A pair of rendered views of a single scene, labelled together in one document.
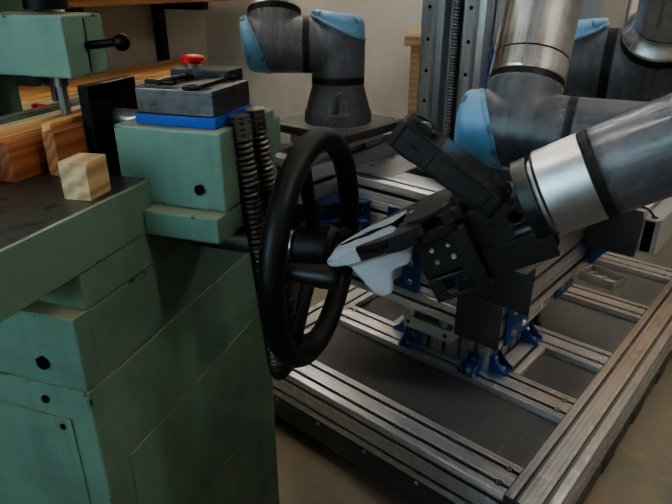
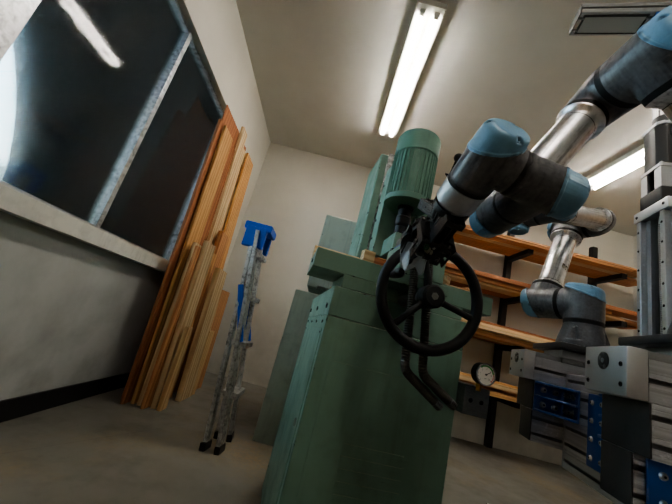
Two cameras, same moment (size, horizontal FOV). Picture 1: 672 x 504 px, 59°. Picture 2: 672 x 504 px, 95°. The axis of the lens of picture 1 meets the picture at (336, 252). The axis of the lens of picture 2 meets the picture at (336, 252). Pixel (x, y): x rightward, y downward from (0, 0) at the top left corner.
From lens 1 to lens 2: 0.72 m
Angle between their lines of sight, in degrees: 74
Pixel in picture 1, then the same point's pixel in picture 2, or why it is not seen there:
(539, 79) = not seen: hidden behind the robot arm
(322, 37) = (565, 294)
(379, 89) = not seen: outside the picture
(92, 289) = (346, 282)
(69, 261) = (343, 267)
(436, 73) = (649, 313)
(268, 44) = (532, 297)
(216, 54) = not seen: hidden behind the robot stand
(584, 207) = (445, 189)
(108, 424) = (328, 335)
